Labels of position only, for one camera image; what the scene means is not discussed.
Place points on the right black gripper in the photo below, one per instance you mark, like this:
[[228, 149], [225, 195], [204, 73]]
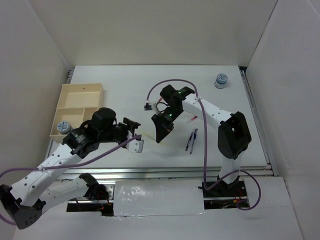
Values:
[[163, 128]]

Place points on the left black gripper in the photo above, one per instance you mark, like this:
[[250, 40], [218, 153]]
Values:
[[132, 124]]

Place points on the yellow pen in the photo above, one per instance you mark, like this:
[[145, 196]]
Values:
[[151, 138]]

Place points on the blue white tape roll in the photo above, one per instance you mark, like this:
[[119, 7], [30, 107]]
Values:
[[221, 80], [64, 127]]

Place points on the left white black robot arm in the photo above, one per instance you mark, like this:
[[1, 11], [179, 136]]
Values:
[[28, 199]]

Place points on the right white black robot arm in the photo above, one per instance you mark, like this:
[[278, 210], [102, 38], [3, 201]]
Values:
[[233, 134]]

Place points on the left blue pen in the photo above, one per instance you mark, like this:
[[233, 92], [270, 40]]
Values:
[[189, 140]]

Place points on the blue pen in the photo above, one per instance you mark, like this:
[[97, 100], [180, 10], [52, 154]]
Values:
[[193, 140], [189, 140]]

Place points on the red clear pen right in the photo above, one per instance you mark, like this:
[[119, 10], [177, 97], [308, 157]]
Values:
[[192, 119]]

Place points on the right blue pen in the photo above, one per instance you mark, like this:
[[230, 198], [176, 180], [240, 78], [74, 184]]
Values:
[[193, 140]]

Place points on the cream compartment organizer tray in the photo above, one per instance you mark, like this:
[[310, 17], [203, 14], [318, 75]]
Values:
[[76, 104]]

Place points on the white foil cover sheet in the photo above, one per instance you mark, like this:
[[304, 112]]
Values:
[[144, 198]]

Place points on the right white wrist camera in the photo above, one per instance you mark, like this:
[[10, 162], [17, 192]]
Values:
[[153, 106]]

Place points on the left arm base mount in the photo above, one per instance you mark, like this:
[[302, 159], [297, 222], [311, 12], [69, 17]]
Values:
[[98, 198]]

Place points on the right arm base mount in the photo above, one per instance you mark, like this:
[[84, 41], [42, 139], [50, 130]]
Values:
[[224, 196]]

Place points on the aluminium front rail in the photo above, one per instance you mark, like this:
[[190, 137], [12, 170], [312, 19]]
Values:
[[135, 173]]

